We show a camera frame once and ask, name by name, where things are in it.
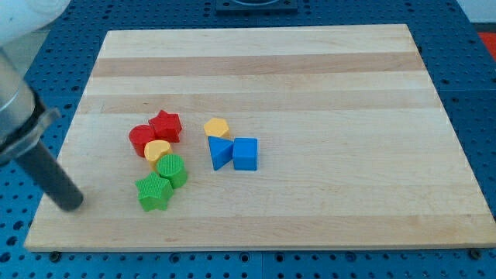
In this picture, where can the silver tool flange mount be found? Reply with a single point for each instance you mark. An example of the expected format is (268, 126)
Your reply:
(24, 116)

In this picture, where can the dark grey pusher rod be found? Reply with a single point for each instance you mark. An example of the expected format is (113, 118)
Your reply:
(44, 169)

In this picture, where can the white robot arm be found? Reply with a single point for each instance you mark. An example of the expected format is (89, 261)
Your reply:
(19, 18)

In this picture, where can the red cylinder block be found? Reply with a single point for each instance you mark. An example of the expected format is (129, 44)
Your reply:
(139, 136)

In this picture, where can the yellow heart block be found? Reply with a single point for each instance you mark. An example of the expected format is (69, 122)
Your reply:
(155, 150)

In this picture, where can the green star block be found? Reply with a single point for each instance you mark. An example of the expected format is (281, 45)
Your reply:
(154, 192)

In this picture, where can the red star block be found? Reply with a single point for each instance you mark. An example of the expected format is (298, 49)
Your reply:
(166, 126)

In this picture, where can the green cylinder block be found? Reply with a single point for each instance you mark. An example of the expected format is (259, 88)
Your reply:
(171, 167)

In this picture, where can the yellow hexagon block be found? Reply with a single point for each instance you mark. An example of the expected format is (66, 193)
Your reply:
(217, 127)

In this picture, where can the blue triangle block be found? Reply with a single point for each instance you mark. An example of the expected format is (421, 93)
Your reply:
(221, 151)

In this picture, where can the blue cube block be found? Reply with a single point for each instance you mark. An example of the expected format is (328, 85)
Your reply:
(244, 154)

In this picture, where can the wooden board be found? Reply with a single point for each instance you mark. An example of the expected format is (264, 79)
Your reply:
(355, 149)

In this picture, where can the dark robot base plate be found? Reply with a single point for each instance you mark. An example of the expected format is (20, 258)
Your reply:
(230, 6)

